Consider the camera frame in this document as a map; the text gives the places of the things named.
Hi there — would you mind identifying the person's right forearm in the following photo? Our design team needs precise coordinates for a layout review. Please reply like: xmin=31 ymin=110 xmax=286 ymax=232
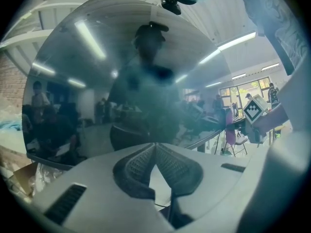
xmin=255 ymin=102 xmax=290 ymax=137

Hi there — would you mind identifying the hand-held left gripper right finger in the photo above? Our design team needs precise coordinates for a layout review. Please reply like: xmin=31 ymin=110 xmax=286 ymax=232
xmin=155 ymin=142 xmax=256 ymax=230

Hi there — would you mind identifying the brown cardboard box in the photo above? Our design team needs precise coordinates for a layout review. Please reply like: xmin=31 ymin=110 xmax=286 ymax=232
xmin=13 ymin=163 xmax=39 ymax=196

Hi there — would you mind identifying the person's black printed shirt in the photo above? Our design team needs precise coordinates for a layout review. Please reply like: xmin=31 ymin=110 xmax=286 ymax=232
xmin=242 ymin=0 xmax=307 ymax=75

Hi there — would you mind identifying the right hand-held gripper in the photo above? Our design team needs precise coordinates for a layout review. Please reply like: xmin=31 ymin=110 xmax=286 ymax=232
xmin=225 ymin=93 xmax=270 ymax=145

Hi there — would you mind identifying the black folding chair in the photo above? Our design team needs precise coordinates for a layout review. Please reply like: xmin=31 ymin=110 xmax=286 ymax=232
xmin=223 ymin=130 xmax=249 ymax=157

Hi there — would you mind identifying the black head camera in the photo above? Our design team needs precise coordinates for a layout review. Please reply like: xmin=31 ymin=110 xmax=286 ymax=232
xmin=160 ymin=0 xmax=182 ymax=16

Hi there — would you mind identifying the large window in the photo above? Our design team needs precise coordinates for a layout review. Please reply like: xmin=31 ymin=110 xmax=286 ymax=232
xmin=220 ymin=76 xmax=271 ymax=106

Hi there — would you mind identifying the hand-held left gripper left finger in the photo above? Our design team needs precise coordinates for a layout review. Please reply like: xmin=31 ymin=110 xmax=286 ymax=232
xmin=31 ymin=142 xmax=171 ymax=233

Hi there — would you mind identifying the bag of blue cloths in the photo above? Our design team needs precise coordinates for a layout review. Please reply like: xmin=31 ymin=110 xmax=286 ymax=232
xmin=0 ymin=118 xmax=23 ymax=133

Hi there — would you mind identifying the purple cloth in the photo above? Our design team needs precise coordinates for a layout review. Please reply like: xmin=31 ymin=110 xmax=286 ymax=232
xmin=224 ymin=109 xmax=237 ymax=148

